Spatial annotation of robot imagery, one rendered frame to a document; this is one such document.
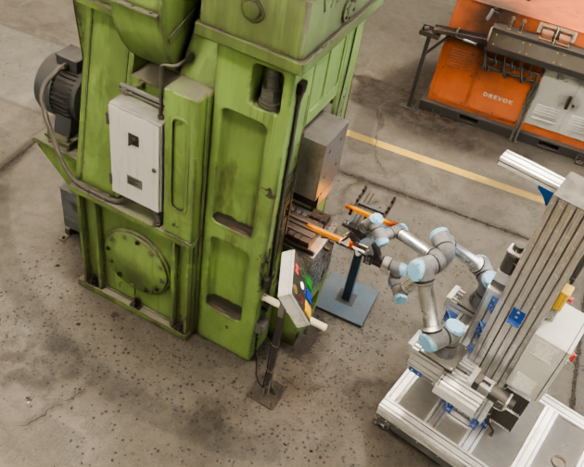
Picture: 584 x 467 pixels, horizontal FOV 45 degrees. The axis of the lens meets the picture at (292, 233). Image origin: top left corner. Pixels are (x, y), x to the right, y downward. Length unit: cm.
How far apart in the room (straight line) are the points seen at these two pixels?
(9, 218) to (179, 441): 237
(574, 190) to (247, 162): 167
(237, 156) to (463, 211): 309
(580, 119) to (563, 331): 381
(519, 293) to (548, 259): 30
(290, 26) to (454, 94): 451
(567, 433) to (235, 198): 261
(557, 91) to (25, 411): 549
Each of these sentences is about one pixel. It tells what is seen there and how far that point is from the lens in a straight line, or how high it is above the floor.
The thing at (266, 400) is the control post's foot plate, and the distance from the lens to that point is 479.
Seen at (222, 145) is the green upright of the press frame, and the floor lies 165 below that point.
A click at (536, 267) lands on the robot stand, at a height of 159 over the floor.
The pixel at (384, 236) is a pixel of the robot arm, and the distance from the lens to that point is 416.
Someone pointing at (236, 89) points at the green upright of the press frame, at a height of 206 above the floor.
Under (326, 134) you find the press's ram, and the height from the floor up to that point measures 176.
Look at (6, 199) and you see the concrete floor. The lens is 614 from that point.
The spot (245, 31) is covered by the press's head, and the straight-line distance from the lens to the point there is 341.
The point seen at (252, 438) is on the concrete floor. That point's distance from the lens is 465.
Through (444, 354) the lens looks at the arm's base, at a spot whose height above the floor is 86.
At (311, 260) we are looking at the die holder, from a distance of 440.
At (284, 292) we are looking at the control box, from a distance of 381.
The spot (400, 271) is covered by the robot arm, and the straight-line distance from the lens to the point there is 432.
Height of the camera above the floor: 402
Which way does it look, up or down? 44 degrees down
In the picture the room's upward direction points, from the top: 11 degrees clockwise
